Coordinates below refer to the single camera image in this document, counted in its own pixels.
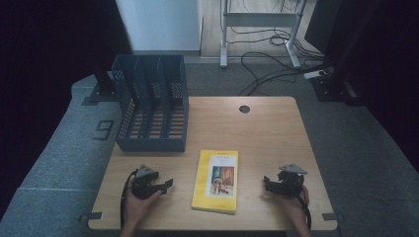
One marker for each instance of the white power strip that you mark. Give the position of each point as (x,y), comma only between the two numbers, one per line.
(314,74)

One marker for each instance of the black stand base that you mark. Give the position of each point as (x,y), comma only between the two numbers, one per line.
(331,90)
(103,92)

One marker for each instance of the white board panel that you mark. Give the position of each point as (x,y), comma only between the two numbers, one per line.
(161,26)

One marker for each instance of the person's left hand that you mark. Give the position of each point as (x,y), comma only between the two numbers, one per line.
(138,210)

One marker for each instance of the person's right hand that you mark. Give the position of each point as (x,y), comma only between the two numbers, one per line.
(296,207)

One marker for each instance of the yellow book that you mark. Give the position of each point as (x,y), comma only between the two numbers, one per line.
(204,184)

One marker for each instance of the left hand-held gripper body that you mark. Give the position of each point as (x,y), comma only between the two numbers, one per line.
(143,187)

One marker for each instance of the black curtain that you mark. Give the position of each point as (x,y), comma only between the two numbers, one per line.
(39,65)
(395,82)

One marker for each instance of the white metal desk frame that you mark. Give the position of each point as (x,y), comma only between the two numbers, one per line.
(260,19)

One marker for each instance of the blue perforated file rack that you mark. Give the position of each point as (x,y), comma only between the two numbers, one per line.
(151,144)

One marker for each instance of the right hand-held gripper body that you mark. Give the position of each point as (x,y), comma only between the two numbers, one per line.
(291,186)

